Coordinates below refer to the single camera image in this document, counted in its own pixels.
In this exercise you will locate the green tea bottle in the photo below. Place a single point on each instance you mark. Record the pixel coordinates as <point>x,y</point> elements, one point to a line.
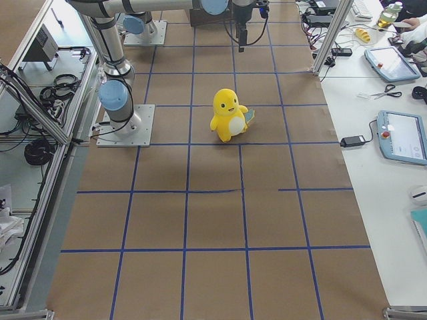
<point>389,14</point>

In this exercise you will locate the yellow plush duck toy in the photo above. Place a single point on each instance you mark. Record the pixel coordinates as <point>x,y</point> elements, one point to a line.
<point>229,117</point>

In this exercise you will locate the brown kraft paper mat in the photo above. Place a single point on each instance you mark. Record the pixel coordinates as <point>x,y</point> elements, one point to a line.
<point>265,226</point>

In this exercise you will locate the blue teach pendant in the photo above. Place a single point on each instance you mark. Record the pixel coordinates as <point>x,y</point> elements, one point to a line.
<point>402,137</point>
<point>390,64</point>

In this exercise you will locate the teal notebook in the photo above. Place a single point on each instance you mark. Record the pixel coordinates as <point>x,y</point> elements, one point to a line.
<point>418,218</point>

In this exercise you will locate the crumpled white paper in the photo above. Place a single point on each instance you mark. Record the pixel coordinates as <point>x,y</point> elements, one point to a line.
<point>12,227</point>

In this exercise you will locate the black handled scissors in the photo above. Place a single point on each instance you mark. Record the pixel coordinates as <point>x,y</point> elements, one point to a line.
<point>388,91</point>

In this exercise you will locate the near blue teach pendant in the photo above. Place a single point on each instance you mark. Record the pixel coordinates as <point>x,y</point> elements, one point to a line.
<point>402,137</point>

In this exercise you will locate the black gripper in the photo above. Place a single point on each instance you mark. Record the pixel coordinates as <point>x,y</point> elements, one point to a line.
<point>242,12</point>

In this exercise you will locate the aluminium frame post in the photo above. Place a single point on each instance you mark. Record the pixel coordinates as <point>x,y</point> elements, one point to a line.
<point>340,15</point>

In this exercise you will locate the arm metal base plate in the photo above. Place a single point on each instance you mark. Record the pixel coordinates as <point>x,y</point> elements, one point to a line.
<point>137,132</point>
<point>132,40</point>

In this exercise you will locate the yellow banana toy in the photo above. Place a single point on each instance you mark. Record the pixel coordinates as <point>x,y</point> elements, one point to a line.
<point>362,35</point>

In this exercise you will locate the far blue teach pendant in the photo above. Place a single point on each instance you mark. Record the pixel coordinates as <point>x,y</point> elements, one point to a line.
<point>390,64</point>

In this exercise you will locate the grey control box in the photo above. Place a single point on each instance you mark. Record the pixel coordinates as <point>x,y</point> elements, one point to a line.
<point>42,50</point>

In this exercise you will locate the black power adapter brick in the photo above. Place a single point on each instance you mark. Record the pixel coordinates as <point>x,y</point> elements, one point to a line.
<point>352,141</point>

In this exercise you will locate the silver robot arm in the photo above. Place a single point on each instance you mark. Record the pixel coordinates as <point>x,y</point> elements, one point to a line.
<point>103,24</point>
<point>140,24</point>

